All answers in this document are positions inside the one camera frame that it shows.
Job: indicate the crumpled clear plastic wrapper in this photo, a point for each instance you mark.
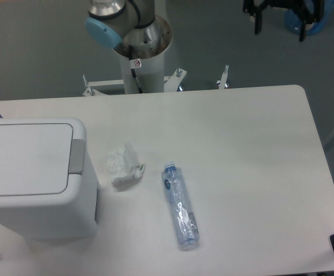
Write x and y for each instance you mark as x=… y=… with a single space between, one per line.
x=124 y=167

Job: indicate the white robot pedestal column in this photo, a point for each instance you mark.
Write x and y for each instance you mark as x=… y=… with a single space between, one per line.
x=141 y=56

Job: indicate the white pedestal base frame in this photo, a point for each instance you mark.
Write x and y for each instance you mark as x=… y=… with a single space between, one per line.
x=171 y=83

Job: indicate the silver robot arm blue cap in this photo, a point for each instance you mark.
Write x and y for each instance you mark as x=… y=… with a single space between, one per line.
x=128 y=24

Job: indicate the empty clear plastic water bottle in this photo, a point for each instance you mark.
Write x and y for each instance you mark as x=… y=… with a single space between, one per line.
x=181 y=210

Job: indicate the white push-lid trash can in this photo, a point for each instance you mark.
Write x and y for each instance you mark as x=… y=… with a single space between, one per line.
x=48 y=184

